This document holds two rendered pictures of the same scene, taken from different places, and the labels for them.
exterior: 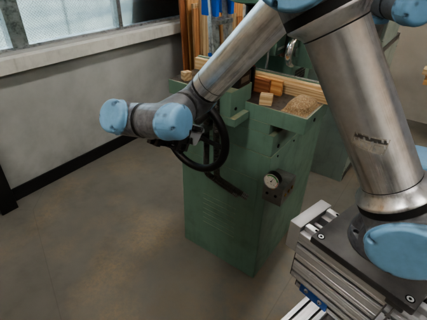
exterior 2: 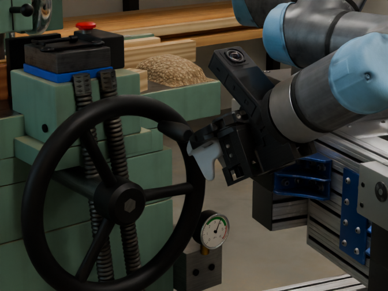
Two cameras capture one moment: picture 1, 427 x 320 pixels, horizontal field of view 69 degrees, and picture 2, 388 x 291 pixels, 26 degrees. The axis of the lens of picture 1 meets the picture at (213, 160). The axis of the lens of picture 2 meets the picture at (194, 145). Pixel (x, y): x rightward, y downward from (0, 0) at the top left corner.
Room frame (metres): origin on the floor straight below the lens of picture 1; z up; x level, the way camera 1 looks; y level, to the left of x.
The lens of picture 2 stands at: (0.55, 1.06, 1.21)
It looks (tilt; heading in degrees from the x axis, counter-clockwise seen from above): 17 degrees down; 287
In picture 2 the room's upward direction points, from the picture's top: straight up
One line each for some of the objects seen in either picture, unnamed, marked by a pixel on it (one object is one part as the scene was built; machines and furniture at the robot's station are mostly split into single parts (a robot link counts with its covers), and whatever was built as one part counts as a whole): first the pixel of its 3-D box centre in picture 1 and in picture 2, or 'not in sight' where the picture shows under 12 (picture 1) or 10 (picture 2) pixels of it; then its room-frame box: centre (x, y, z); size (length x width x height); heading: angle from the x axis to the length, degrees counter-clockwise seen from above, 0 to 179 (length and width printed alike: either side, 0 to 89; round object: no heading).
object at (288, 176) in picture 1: (279, 186); (185, 257); (0.96, -0.26, 0.58); 0.12 x 0.08 x 0.08; 145
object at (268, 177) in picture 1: (272, 181); (208, 233); (0.91, -0.22, 0.65); 0.06 x 0.04 x 0.08; 55
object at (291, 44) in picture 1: (293, 51); (31, 1); (1.26, -0.30, 1.02); 0.12 x 0.03 x 0.12; 145
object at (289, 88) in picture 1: (274, 84); (67, 68); (1.16, -0.22, 0.92); 0.54 x 0.02 x 0.04; 55
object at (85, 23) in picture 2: not in sight; (85, 25); (1.06, -0.08, 1.02); 0.03 x 0.03 x 0.01
